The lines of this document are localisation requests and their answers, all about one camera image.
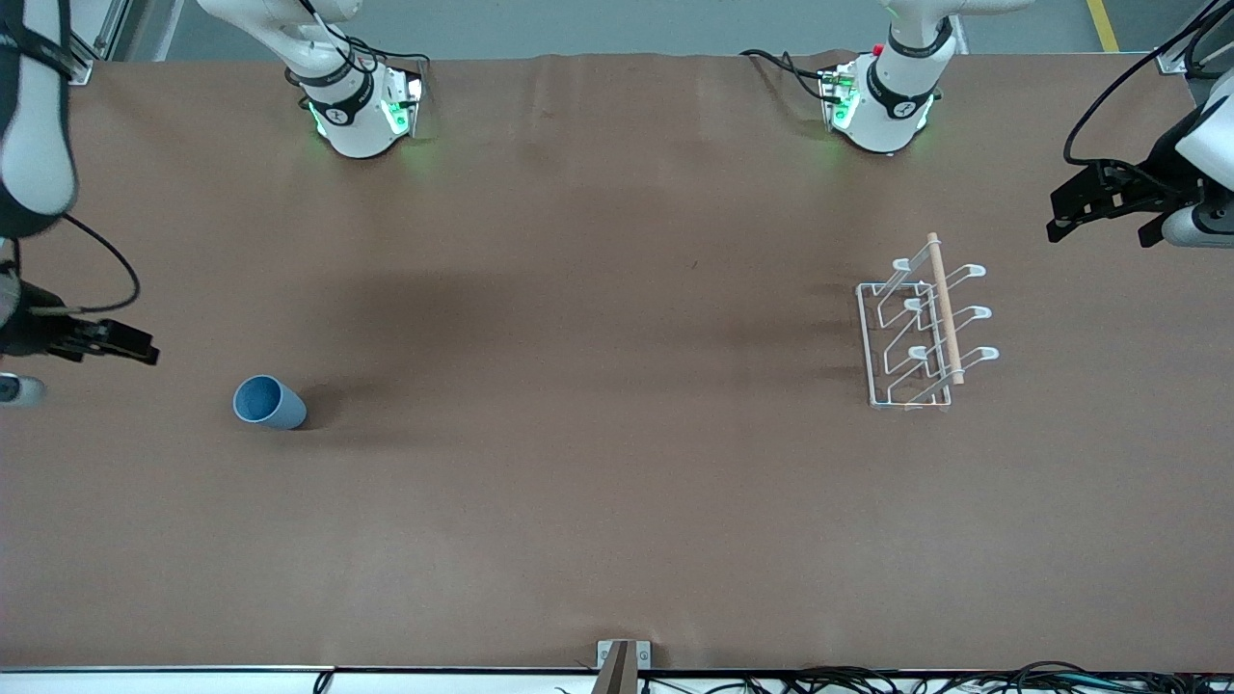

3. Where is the black cable bundle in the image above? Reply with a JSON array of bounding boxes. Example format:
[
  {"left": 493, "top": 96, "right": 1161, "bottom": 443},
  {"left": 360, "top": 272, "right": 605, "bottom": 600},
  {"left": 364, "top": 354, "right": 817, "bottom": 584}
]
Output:
[{"left": 554, "top": 661, "right": 1234, "bottom": 694}]

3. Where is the aluminium frame post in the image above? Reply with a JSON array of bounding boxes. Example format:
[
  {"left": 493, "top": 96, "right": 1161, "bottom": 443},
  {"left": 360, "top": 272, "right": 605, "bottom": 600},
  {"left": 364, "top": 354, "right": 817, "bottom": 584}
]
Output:
[
  {"left": 63, "top": 0, "right": 131, "bottom": 86},
  {"left": 1157, "top": 0, "right": 1218, "bottom": 76}
]

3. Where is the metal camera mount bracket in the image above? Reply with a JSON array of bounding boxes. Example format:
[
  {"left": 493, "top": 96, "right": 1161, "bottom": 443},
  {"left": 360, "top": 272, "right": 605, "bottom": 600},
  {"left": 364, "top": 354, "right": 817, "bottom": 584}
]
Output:
[{"left": 596, "top": 639, "right": 652, "bottom": 694}]

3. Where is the light blue plastic cup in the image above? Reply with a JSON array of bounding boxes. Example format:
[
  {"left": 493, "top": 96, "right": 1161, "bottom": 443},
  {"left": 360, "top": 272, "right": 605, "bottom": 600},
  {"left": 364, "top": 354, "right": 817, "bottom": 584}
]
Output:
[{"left": 233, "top": 375, "right": 308, "bottom": 431}]

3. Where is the black arm base cable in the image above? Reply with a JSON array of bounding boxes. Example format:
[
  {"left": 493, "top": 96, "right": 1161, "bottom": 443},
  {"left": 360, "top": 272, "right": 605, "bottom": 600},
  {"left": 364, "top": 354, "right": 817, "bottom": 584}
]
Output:
[{"left": 740, "top": 48, "right": 835, "bottom": 102}]

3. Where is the white wire cup holder rack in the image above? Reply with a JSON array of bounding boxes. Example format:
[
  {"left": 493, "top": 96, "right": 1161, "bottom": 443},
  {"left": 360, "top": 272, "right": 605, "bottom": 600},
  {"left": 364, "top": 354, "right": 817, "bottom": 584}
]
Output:
[{"left": 855, "top": 231, "right": 1001, "bottom": 413}]

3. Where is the brown table cover mat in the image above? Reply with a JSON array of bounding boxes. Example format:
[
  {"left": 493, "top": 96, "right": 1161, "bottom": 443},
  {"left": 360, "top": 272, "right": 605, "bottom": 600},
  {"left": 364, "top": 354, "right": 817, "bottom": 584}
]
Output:
[{"left": 0, "top": 50, "right": 1234, "bottom": 674}]

